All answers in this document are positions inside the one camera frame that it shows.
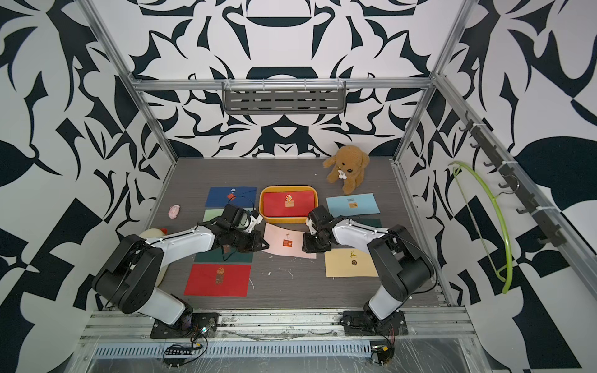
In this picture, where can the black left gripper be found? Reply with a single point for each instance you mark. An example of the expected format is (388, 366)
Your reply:
(256, 242)

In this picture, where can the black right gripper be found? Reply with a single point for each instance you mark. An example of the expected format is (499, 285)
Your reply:
(307, 246)

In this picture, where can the yellow plastic storage box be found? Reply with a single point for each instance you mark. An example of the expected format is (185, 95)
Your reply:
(299, 220)

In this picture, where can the pink envelope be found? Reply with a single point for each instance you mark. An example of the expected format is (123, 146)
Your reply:
(284, 242)

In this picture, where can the red envelope with gold seal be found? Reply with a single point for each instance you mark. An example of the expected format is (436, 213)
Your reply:
(288, 204)

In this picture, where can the cream yellow envelope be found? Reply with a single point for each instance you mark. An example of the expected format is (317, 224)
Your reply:
(349, 263)

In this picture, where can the dark green envelope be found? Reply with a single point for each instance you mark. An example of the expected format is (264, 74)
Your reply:
(370, 222)
(218, 257)

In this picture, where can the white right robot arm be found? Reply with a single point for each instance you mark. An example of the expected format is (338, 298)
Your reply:
(402, 267)

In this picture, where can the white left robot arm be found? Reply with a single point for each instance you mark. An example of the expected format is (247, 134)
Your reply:
(128, 279)

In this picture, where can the light blue envelope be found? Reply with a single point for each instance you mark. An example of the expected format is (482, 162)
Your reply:
(352, 205)

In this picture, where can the dark blue envelope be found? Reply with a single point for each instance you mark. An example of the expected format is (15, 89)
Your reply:
(242, 197)

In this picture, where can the light green envelope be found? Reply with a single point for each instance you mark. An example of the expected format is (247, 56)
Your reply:
(212, 213)

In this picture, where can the brown plush dog toy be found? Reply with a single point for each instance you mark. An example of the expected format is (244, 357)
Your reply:
(348, 165)

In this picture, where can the red envelope left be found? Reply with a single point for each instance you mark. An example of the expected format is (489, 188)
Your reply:
(218, 280)

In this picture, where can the small pink toy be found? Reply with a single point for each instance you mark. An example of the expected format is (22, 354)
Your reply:
(174, 211)

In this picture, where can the grey perforated metal shelf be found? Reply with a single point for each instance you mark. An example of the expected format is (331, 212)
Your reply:
(284, 96)

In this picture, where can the green hoop hanger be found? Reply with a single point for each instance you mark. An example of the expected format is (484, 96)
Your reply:
(505, 273)

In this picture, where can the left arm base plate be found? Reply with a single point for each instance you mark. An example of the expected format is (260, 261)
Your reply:
(189, 325)

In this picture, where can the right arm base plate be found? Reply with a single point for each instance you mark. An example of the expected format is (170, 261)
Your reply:
(365, 323)

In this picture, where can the white slotted cable duct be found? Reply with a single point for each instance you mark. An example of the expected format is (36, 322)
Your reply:
(225, 349)

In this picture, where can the black connector block with cables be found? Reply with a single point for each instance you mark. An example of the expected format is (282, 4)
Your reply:
(178, 355)

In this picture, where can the black hook rail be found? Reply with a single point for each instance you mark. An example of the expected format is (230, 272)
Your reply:
(513, 183)

